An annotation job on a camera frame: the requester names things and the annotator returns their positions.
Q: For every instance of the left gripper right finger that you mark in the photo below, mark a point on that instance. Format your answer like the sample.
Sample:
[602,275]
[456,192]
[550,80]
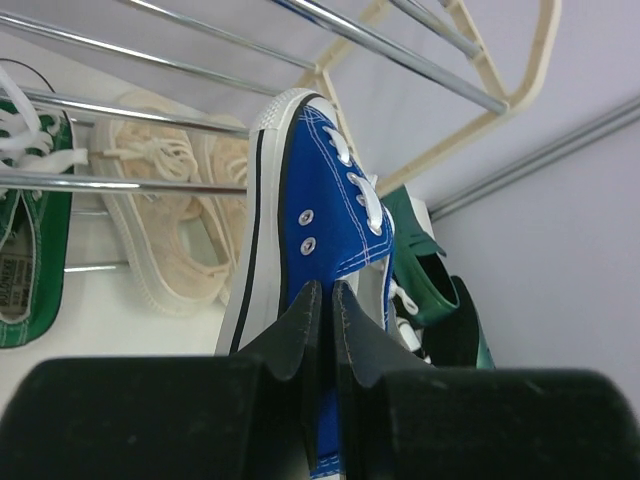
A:
[403,419]

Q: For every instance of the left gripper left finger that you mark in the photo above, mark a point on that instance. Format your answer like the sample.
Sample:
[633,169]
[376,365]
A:
[160,410]

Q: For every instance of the beige lace sneaker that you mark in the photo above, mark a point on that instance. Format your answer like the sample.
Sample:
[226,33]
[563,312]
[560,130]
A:
[175,244]
[223,160]

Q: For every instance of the blue sneaker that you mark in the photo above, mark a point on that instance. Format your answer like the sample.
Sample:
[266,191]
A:
[313,215]

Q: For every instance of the green sneaker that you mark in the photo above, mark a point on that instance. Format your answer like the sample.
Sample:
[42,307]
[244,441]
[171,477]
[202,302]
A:
[34,223]

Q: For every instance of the teal heel shoe lower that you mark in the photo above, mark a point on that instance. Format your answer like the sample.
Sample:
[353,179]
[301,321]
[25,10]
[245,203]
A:
[458,340]

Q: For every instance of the teal heel shoe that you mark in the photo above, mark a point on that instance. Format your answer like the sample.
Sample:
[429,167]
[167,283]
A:
[418,266]
[458,340]

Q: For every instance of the teal heel shoe upper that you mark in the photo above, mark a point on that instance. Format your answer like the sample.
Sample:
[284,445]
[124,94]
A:
[418,266]

